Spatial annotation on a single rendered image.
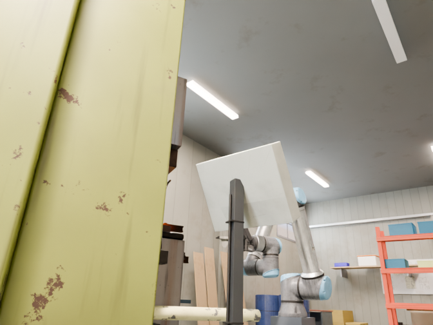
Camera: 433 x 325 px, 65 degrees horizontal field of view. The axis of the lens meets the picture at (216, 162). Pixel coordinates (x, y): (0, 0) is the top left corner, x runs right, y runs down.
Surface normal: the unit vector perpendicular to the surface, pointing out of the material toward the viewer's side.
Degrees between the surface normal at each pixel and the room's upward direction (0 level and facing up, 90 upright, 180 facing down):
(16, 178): 90
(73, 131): 90
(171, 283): 90
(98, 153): 90
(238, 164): 120
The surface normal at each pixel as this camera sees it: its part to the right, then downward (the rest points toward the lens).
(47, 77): 0.46, -0.33
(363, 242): -0.61, -0.33
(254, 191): -0.55, 0.18
